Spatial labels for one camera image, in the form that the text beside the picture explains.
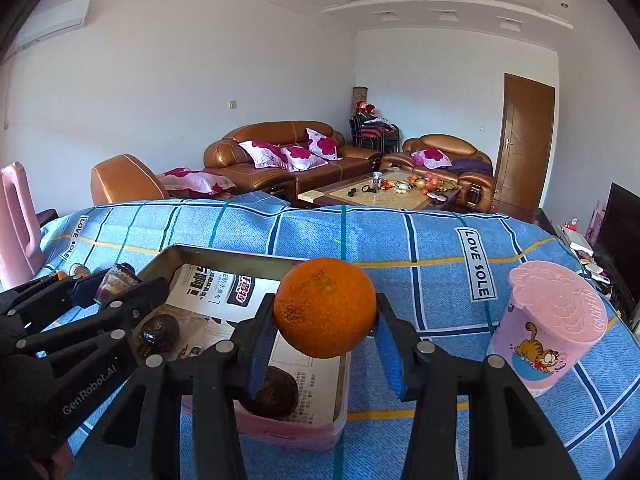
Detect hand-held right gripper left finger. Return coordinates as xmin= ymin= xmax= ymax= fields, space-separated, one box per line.
xmin=102 ymin=292 xmax=278 ymax=480

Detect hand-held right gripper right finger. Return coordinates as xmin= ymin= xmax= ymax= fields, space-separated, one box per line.
xmin=372 ymin=292 xmax=596 ymax=480

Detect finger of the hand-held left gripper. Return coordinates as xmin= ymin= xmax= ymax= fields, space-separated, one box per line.
xmin=0 ymin=276 xmax=172 ymax=359
xmin=0 ymin=272 xmax=108 ymax=333

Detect large orange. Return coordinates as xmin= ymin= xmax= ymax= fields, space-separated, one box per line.
xmin=273 ymin=257 xmax=377 ymax=360

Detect pink metal tin box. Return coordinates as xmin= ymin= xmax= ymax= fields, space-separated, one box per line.
xmin=135 ymin=244 xmax=352 ymax=452

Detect dark round fruit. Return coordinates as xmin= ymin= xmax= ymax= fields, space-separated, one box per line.
xmin=140 ymin=314 xmax=181 ymax=356
xmin=255 ymin=366 xmax=301 ymax=420

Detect pink kettle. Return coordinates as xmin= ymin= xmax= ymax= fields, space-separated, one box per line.
xmin=0 ymin=161 xmax=47 ymax=291

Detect printed paper liner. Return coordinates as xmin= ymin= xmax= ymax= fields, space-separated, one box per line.
xmin=162 ymin=262 xmax=347 ymax=426

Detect blue plaid bedsheet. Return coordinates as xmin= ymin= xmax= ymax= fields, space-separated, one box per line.
xmin=0 ymin=199 xmax=640 ymax=480

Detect brown leather armchair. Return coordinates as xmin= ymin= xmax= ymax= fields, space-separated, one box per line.
xmin=91 ymin=154 xmax=169 ymax=206

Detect pink cartoon cat cup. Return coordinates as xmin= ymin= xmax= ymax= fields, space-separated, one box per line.
xmin=487 ymin=260 xmax=609 ymax=398

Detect floral pillow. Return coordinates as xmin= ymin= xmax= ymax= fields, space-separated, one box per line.
xmin=238 ymin=140 xmax=292 ymax=170
xmin=156 ymin=167 xmax=237 ymax=196
xmin=280 ymin=145 xmax=329 ymax=171
xmin=412 ymin=148 xmax=451 ymax=169
xmin=305 ymin=128 xmax=344 ymax=161

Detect wooden coffee table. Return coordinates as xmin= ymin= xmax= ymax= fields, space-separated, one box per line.
xmin=297 ymin=172 xmax=462 ymax=212

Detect purple blanket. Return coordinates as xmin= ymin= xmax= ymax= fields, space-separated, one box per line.
xmin=446 ymin=157 xmax=494 ymax=177

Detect brown leather long sofa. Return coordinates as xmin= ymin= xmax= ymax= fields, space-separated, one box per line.
xmin=202 ymin=121 xmax=384 ymax=197

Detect brown leather small sofa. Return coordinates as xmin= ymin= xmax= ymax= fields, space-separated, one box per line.
xmin=380 ymin=134 xmax=497 ymax=212

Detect stacked black chairs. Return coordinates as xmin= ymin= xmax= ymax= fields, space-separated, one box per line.
xmin=348 ymin=114 xmax=401 ymax=155

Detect pink bag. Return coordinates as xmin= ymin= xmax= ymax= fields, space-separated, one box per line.
xmin=586 ymin=200 xmax=609 ymax=242

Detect brown wooden door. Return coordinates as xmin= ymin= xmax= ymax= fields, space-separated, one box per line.
xmin=501 ymin=73 xmax=556 ymax=222

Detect black television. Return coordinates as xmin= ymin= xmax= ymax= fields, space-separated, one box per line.
xmin=597 ymin=182 xmax=640 ymax=283

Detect white air conditioner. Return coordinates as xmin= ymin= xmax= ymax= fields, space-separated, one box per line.
xmin=14 ymin=0 xmax=94 ymax=52

